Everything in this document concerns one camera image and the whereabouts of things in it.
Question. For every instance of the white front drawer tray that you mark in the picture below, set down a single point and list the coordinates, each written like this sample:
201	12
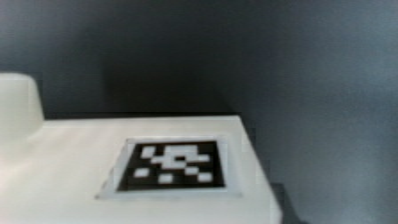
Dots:
125	171

